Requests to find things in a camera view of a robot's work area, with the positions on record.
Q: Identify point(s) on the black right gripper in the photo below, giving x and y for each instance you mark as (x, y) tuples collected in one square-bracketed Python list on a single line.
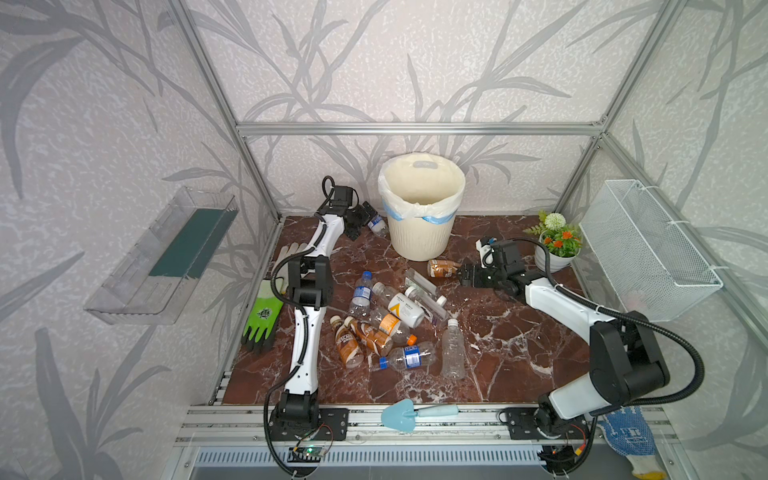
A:
[(477, 274)]

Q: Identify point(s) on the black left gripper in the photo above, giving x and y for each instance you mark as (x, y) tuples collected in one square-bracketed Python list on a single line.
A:
[(360, 218)]

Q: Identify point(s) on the clear bottle blue cap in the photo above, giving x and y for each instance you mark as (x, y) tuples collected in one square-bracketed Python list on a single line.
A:
[(376, 222)]

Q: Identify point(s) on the brown coffee drink bottle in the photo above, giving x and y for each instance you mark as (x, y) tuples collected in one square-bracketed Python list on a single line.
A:
[(441, 268)]

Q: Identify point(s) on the clear rectangular green-label bottle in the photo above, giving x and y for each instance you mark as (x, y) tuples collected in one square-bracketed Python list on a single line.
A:
[(427, 296)]

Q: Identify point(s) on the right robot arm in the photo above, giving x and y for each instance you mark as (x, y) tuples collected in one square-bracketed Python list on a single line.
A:
[(626, 363)]

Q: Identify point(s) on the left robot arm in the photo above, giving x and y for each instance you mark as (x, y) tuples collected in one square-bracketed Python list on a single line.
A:
[(309, 292)]

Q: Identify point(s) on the white ribbed trash bin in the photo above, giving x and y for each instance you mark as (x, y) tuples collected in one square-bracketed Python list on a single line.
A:
[(418, 240)]

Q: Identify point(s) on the translucent white bin liner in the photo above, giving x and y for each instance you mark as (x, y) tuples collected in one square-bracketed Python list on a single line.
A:
[(421, 186)]

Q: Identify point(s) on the clear bottle white yellow label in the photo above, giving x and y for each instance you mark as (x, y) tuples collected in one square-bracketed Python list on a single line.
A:
[(399, 304)]

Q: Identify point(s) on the empty clear bottle white cap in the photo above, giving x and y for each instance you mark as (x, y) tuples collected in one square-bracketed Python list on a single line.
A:
[(453, 351)]

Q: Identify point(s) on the white ribbed flower pot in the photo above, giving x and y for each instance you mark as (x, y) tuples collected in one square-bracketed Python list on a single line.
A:
[(556, 263)]

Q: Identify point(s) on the clear bottle orange label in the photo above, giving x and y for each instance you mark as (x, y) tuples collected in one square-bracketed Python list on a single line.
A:
[(388, 323)]

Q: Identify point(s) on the artificial green flower plant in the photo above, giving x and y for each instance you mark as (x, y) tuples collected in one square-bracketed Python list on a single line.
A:
[(562, 239)]

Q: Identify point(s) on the crushed clear bottle blue label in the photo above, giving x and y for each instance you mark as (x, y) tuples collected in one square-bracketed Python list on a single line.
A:
[(408, 357)]

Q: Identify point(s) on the brown bottle white cap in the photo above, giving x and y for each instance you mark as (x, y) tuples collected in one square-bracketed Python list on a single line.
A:
[(346, 343)]

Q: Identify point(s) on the light blue garden trowel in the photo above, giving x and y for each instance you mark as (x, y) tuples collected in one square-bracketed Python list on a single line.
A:
[(402, 415)]

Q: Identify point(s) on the green black work glove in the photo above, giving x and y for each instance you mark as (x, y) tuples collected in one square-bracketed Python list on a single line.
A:
[(261, 326)]

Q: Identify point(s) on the blue dotted work glove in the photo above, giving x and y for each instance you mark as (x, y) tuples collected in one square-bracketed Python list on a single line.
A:
[(628, 434)]

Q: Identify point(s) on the green circuit board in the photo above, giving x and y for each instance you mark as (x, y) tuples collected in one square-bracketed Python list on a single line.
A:
[(308, 454)]

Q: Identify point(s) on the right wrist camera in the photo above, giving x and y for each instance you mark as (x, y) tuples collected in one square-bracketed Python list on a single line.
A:
[(484, 246)]

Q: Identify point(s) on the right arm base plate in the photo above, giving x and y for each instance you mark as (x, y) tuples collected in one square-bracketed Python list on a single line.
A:
[(535, 424)]

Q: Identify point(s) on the white wire mesh basket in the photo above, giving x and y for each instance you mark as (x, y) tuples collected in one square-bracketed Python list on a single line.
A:
[(652, 265)]

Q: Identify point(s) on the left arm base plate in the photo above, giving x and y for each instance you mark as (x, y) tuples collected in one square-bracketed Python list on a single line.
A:
[(329, 424)]

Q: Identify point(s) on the clear wall shelf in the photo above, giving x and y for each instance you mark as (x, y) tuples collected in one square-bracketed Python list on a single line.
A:
[(158, 275)]

